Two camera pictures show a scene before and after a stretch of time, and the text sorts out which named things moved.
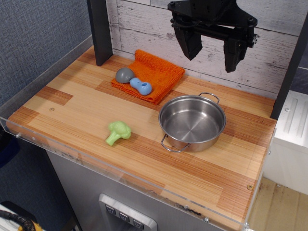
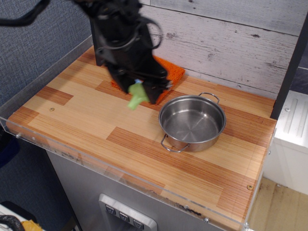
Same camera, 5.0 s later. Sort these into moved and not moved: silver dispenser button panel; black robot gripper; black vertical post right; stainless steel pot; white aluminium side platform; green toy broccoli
Moved: black robot gripper; green toy broccoli
Not moved: white aluminium side platform; silver dispenser button panel; black vertical post right; stainless steel pot
